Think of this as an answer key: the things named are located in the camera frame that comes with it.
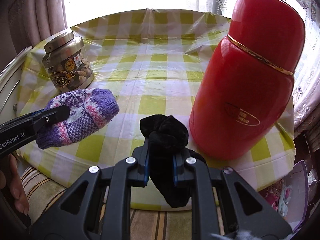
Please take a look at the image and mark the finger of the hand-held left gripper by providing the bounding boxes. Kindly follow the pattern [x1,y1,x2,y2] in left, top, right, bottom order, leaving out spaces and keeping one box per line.
[30,105,70,133]
[15,109,48,120]

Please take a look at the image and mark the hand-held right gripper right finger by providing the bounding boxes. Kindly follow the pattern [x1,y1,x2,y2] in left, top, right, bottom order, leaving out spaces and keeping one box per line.
[172,152,293,240]

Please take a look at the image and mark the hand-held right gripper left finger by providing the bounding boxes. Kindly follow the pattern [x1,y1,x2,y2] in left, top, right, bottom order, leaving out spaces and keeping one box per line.
[31,139,150,240]

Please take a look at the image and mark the black fuzzy sock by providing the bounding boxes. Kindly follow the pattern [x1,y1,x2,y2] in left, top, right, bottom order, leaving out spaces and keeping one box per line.
[139,114,208,208]

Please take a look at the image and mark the purple box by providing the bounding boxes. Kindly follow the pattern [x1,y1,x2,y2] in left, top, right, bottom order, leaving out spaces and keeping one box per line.
[259,159,318,227]

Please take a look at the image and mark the person's left hand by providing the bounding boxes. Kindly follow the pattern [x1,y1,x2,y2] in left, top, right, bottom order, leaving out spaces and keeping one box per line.
[0,154,30,216]

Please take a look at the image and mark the white cabinet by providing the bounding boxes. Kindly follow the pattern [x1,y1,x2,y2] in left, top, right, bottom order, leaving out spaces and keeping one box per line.
[0,45,33,117]

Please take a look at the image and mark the clear jar with metal lid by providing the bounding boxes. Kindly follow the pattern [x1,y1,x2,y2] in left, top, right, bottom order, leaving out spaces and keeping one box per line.
[42,28,94,93]

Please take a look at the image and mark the striped seat cushion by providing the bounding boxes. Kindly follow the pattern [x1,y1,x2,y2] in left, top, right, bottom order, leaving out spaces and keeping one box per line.
[20,166,225,240]

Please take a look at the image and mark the grey fuzzy cloth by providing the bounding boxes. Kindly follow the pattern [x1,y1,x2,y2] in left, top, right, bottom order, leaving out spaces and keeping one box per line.
[211,231,295,240]

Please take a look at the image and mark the yellow-green checked plastic tablecloth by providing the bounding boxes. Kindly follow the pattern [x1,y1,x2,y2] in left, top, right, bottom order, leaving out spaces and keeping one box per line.
[16,9,297,210]

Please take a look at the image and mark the taupe curtain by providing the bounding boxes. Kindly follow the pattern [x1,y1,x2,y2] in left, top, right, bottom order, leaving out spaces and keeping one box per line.
[5,0,68,55]

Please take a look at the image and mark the red thermos flask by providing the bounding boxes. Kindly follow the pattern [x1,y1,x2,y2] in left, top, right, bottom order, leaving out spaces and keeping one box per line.
[189,0,306,160]

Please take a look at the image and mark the silver round object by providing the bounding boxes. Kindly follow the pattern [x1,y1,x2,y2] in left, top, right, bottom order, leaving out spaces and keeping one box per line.
[308,169,318,189]

